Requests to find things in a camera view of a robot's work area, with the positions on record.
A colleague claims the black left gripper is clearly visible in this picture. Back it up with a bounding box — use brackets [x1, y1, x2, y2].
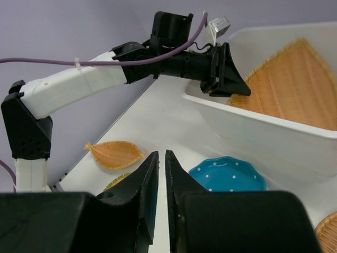
[160, 42, 251, 98]

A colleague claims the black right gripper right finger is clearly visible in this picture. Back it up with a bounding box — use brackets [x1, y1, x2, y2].
[165, 150, 322, 252]

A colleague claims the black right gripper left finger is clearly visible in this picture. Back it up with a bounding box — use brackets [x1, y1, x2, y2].
[1, 151, 159, 252]

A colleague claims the blue polka dot ceramic plate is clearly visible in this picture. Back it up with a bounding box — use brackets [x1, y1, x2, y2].
[188, 156, 267, 192]

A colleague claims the orange fan-shaped woven plate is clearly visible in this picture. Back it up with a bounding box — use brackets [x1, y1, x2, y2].
[227, 38, 336, 131]

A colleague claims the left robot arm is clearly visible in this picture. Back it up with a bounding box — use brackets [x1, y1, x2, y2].
[1, 11, 251, 192]

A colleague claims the white plastic bin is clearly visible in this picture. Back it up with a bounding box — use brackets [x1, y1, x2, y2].
[183, 22, 336, 177]

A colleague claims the round green-rimmed bamboo plate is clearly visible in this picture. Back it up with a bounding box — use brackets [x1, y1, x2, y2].
[103, 172, 131, 192]

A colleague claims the orange fish-shaped woven plate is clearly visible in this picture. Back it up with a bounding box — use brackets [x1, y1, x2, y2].
[84, 141, 146, 170]

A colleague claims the round orange woven plate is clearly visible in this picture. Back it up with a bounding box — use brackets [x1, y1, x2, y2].
[315, 211, 337, 253]

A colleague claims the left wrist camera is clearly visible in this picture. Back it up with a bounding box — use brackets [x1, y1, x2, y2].
[203, 16, 231, 46]

